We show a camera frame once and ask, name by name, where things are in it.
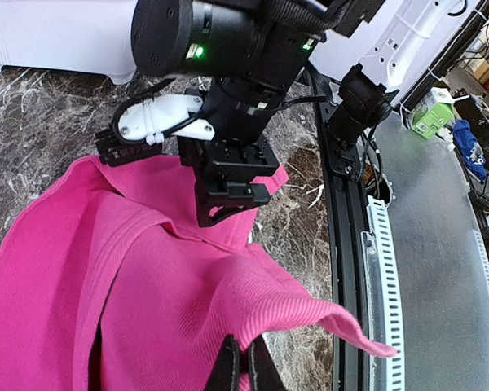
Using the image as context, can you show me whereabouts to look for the pink trousers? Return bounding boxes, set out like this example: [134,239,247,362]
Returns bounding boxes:
[0,156,396,390]

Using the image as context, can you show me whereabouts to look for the black front rail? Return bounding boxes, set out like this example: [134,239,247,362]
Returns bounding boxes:
[305,68,376,391]

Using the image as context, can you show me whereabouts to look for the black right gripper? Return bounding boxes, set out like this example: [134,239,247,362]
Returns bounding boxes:
[178,136,279,227]

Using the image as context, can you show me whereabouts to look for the white slotted cable duct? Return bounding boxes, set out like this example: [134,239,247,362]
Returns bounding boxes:
[361,196,405,390]

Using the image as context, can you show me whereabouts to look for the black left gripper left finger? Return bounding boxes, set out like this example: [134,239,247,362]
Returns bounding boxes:
[205,335,240,391]

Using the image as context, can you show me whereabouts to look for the white plastic laundry bin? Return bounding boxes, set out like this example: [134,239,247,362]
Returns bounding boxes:
[0,1,136,85]

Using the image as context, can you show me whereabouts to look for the blue cloth background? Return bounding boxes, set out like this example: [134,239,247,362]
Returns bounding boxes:
[452,120,487,182]

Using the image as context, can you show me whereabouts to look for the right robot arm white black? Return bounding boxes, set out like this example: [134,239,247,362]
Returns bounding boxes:
[131,1,468,227]

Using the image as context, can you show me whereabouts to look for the green cardboard box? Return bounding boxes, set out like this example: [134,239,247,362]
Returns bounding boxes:
[409,87,455,140]

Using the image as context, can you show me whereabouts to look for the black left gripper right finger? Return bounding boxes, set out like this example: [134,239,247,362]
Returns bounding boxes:
[247,336,286,391]

